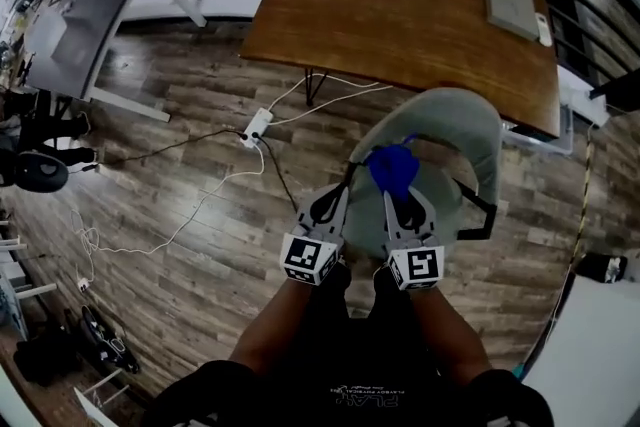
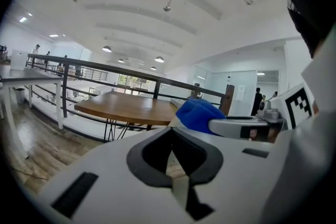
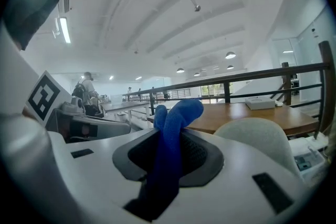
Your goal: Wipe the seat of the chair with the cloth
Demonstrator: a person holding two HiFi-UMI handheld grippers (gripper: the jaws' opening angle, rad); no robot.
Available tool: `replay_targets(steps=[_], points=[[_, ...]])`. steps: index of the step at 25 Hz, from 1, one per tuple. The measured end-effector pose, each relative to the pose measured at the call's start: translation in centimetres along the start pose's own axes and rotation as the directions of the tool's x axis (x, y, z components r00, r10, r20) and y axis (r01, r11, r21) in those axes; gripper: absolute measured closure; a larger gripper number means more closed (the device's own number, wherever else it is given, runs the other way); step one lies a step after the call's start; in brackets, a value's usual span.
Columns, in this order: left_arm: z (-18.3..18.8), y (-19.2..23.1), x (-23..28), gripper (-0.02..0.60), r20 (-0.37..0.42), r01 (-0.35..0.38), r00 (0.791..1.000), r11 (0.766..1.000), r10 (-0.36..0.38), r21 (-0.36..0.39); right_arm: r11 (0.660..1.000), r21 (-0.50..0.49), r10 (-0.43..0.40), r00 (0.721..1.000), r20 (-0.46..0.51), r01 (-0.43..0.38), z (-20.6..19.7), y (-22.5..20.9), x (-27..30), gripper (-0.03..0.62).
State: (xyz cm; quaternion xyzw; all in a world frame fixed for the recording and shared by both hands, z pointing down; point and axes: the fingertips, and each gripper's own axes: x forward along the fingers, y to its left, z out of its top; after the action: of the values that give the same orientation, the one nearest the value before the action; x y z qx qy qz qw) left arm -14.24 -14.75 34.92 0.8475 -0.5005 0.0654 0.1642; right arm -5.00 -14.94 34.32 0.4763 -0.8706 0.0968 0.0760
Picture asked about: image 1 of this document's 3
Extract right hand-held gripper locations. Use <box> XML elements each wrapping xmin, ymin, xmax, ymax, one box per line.
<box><xmin>383</xmin><ymin>187</ymin><xmax>445</xmax><ymax>292</ymax></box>

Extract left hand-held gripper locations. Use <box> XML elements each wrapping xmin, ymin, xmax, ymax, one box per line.
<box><xmin>279</xmin><ymin>183</ymin><xmax>351</xmax><ymax>287</ymax></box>

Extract grey upholstered chair seat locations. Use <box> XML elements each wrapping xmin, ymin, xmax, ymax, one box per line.
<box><xmin>342</xmin><ymin>149</ymin><xmax>464</xmax><ymax>261</ymax></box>

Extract blue wiping cloth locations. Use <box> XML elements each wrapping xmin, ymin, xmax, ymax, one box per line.
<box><xmin>367</xmin><ymin>133</ymin><xmax>421</xmax><ymax>201</ymax></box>

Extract grey upholstered chair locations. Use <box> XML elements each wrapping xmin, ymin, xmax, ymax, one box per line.
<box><xmin>342</xmin><ymin>87</ymin><xmax>504</xmax><ymax>261</ymax></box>

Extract person's left forearm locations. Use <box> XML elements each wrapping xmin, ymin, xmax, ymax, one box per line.
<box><xmin>227</xmin><ymin>279</ymin><xmax>321</xmax><ymax>376</ymax></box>

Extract person's right forearm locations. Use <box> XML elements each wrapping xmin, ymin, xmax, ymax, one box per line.
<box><xmin>407</xmin><ymin>287</ymin><xmax>494</xmax><ymax>389</ymax></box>

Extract person's black trousers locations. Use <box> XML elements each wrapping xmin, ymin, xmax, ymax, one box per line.
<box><xmin>299</xmin><ymin>262</ymin><xmax>441</xmax><ymax>386</ymax></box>

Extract yellow-black striped tape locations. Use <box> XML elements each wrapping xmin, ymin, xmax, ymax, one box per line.
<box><xmin>569</xmin><ymin>124</ymin><xmax>597</xmax><ymax>266</ymax></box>

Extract clear plastic storage bin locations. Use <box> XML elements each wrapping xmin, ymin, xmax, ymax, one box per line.
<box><xmin>502</xmin><ymin>104</ymin><xmax>575</xmax><ymax>156</ymax></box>

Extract person's black printed shirt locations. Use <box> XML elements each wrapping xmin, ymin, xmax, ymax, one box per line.
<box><xmin>139</xmin><ymin>359</ymin><xmax>556</xmax><ymax>427</ymax></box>

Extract black pouch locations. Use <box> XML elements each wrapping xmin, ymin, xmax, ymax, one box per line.
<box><xmin>574</xmin><ymin>252</ymin><xmax>629</xmax><ymax>284</ymax></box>

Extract brown wooden table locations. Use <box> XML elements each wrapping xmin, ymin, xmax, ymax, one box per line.
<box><xmin>238</xmin><ymin>0</ymin><xmax>561</xmax><ymax>140</ymax></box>

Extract white table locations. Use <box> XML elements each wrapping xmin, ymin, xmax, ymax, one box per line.
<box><xmin>519</xmin><ymin>272</ymin><xmax>640</xmax><ymax>427</ymax></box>

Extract white remote control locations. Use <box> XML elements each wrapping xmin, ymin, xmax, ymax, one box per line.
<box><xmin>533</xmin><ymin>12</ymin><xmax>554</xmax><ymax>48</ymax></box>

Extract flat grey box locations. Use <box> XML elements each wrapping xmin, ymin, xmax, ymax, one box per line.
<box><xmin>485</xmin><ymin>0</ymin><xmax>539</xmax><ymax>41</ymax></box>

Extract black backpack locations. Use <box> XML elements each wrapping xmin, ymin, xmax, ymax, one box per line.
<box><xmin>0</xmin><ymin>149</ymin><xmax>69</xmax><ymax>194</ymax></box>

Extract grey-top white-leg table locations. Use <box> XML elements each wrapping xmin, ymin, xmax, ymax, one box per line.
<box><xmin>22</xmin><ymin>0</ymin><xmax>209</xmax><ymax>124</ymax></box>

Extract black bag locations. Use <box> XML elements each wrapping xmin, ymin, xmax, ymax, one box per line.
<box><xmin>13</xmin><ymin>314</ymin><xmax>84</xmax><ymax>386</ymax></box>

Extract black cable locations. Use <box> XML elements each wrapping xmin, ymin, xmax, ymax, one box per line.
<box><xmin>257</xmin><ymin>134</ymin><xmax>301</xmax><ymax>211</ymax></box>
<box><xmin>97</xmin><ymin>128</ymin><xmax>249</xmax><ymax>166</ymax></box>

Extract long white cable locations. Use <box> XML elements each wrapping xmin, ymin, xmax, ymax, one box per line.
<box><xmin>69</xmin><ymin>147</ymin><xmax>266</xmax><ymax>286</ymax></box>

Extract black gear with cables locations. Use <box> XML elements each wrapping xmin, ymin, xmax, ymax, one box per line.
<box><xmin>79</xmin><ymin>304</ymin><xmax>141</xmax><ymax>375</ymax></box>

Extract white stool frame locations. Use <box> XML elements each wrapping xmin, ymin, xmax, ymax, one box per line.
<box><xmin>0</xmin><ymin>214</ymin><xmax>56</xmax><ymax>301</ymax></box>

